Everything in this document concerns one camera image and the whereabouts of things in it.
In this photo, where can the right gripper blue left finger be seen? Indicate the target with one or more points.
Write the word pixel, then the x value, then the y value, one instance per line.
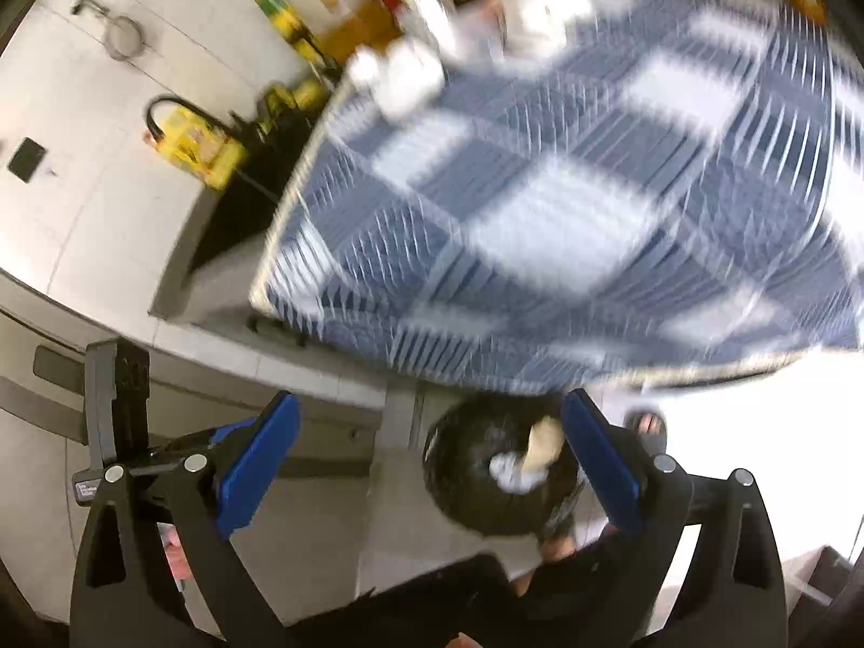
pixel 247 458

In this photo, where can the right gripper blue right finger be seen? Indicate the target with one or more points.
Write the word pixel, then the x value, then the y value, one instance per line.
pixel 591 440

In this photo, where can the white paper wad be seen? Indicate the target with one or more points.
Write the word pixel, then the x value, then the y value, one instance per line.
pixel 401 81

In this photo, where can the torn white paper cup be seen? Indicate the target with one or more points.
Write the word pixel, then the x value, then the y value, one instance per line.
pixel 538 28

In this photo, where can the brown paper bag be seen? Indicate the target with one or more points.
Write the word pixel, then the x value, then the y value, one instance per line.
pixel 546 440

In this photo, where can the white tissue wad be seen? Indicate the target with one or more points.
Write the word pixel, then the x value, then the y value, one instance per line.
pixel 507 470

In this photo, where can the black trash bin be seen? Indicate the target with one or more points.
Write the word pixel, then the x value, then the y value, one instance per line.
pixel 456 458

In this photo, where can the black kitchen sink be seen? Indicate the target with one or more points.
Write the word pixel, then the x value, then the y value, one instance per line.
pixel 248 204

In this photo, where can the black kitchen faucet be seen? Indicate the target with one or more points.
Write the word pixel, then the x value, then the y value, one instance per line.
pixel 183 117

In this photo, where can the black slipper foot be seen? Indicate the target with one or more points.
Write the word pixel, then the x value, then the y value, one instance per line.
pixel 650 428

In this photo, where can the dark dish cloth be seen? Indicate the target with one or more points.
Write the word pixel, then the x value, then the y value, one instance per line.
pixel 279 105

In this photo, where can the blue patterned tablecloth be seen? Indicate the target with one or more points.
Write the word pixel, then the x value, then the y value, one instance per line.
pixel 676 194

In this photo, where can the metal mesh strainer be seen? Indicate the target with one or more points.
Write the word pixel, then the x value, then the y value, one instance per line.
pixel 123 37

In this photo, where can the green cap yellow label bottle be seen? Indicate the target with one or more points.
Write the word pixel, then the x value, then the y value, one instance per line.
pixel 296 34

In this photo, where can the small black wall socket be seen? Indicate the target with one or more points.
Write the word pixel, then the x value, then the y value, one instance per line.
pixel 26 160

